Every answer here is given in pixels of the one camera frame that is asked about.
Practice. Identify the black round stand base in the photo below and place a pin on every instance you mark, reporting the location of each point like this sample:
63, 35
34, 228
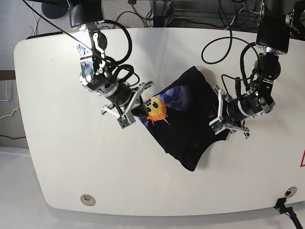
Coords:
54, 9

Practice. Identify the silver table grommet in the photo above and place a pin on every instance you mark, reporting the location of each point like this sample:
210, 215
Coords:
290, 192
87, 200

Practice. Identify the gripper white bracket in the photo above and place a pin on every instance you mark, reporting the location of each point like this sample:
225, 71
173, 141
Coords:
228, 115
127, 103

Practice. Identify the black T-shirt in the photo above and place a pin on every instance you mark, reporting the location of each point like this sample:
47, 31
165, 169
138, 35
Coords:
179, 121

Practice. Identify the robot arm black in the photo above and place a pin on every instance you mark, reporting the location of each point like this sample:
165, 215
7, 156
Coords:
101, 73
253, 93

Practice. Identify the silver table grommet left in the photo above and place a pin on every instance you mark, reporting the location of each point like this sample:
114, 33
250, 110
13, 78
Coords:
87, 200

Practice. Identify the silver table grommet right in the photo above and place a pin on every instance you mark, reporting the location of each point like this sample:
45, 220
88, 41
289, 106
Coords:
290, 192

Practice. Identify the aluminium frame post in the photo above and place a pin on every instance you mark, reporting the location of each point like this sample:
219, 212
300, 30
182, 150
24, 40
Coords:
161, 12

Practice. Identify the black clamp with cable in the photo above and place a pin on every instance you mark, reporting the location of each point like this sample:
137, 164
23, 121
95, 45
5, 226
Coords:
280, 206

